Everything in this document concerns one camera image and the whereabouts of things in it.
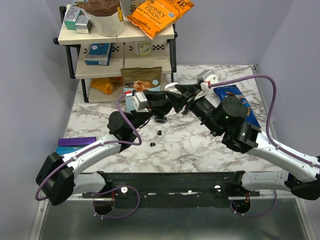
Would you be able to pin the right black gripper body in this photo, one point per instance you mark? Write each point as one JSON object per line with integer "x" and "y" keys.
{"x": 191, "y": 95}

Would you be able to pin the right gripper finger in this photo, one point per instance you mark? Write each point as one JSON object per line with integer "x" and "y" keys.
{"x": 188, "y": 88}
{"x": 178, "y": 101}

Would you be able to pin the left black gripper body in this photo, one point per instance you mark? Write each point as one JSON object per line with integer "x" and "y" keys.
{"x": 149, "y": 105}

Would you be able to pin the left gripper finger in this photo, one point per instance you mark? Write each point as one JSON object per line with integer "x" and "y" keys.
{"x": 158, "y": 94}
{"x": 161, "y": 108}

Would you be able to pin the black marbled charging case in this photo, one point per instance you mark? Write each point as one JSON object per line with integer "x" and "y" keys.
{"x": 159, "y": 119}

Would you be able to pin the white earbud charging case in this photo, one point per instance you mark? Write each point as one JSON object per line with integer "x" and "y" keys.
{"x": 169, "y": 87}

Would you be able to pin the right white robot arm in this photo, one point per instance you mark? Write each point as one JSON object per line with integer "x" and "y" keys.
{"x": 228, "y": 120}

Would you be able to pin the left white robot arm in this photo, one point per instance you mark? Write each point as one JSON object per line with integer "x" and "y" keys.
{"x": 95, "y": 155}

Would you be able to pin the cassava chips bag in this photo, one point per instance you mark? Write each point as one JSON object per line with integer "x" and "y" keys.
{"x": 141, "y": 79}

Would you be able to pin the blue doritos bag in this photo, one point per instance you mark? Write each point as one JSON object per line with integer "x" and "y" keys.
{"x": 233, "y": 90}

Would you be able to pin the white cup on shelf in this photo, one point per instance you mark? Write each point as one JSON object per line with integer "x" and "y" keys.
{"x": 142, "y": 48}

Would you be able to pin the orange snack bag bottom shelf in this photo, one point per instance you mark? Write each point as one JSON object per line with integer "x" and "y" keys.
{"x": 106, "y": 85}

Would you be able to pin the black and cream shelf rack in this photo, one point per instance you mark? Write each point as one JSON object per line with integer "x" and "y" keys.
{"x": 77, "y": 45}

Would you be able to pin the blue box on shelf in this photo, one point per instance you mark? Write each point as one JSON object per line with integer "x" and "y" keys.
{"x": 98, "y": 54}

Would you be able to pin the orange honey dijon chip bag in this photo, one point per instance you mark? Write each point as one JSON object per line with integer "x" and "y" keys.
{"x": 154, "y": 16}

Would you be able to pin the purple box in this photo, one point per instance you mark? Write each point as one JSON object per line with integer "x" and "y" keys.
{"x": 76, "y": 141}

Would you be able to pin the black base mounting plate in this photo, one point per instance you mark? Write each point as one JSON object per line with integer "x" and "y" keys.
{"x": 130, "y": 191}

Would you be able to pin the white carton top shelf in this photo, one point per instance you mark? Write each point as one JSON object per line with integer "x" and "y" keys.
{"x": 129, "y": 6}

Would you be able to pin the white and brown paper bag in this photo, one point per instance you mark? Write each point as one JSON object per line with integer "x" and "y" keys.
{"x": 105, "y": 15}

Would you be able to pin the silver small box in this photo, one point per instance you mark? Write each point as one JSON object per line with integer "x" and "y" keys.
{"x": 83, "y": 25}

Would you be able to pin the shiny blue box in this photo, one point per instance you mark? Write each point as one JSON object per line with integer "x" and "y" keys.
{"x": 62, "y": 150}

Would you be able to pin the teal RO box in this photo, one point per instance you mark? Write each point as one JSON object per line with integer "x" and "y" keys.
{"x": 72, "y": 15}

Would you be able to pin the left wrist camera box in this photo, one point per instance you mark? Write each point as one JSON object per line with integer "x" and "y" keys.
{"x": 139, "y": 101}

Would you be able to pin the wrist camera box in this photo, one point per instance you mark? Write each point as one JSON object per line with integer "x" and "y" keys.
{"x": 205, "y": 78}
{"x": 139, "y": 101}

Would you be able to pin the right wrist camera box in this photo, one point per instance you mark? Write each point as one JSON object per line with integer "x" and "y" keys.
{"x": 205, "y": 78}

